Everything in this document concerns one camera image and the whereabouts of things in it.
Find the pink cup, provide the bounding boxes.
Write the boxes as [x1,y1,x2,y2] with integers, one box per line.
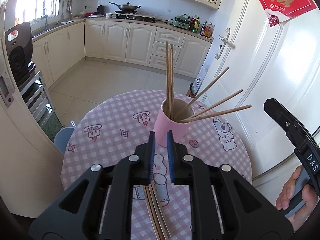
[153,98,197,147]

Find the metal door strike plate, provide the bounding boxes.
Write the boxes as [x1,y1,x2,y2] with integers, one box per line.
[0,75,14,106]

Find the person's right hand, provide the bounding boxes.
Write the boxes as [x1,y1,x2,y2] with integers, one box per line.
[275,166,320,232]

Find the group of wooden chopsticks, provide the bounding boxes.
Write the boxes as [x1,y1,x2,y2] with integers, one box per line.
[165,41,252,123]

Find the metal shelf rack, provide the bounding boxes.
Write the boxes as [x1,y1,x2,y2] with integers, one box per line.
[19,71,54,128]

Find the sink faucet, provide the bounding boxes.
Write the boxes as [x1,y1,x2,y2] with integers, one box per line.
[41,7,49,29]

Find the hanging kitchen utensils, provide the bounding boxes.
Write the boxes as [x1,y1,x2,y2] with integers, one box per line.
[60,0,73,18]

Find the cream cabinet drawer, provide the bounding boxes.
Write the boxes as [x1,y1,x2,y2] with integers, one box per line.
[154,27,185,46]
[149,54,178,70]
[151,41,181,60]

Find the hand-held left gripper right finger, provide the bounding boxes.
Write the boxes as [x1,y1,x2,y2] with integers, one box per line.
[166,130,294,240]

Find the white printed carton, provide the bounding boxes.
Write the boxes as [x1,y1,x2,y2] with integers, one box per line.
[189,66,211,98]

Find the black rice cooker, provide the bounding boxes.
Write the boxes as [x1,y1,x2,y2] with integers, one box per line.
[4,22,35,86]

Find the white door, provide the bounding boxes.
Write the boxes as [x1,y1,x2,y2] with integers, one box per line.
[200,0,320,189]

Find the pink checked tablecloth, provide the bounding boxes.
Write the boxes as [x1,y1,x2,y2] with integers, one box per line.
[61,90,252,240]

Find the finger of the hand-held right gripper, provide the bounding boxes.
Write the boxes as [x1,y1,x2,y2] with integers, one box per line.
[264,98,309,152]

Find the cream base cabinets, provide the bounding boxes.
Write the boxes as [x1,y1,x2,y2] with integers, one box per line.
[31,20,213,88]

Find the kitchen window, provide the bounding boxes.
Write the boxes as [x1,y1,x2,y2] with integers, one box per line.
[15,0,63,23]

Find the silver door handle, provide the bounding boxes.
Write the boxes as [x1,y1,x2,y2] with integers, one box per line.
[215,28,237,60]

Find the gas stove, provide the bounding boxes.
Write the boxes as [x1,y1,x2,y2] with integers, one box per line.
[111,11,157,23]

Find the light blue stool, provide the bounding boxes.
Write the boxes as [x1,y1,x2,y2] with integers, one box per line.
[54,127,75,154]

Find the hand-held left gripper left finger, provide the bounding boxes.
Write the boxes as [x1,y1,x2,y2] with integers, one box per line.
[29,131,157,240]

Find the wok with lid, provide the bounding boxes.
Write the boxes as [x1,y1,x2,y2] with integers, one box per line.
[109,2,142,12]

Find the red paper wall decoration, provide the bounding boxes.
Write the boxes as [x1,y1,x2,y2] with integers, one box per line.
[254,0,317,28]

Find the green electric cooker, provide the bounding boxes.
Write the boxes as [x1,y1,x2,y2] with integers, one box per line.
[172,15,192,28]

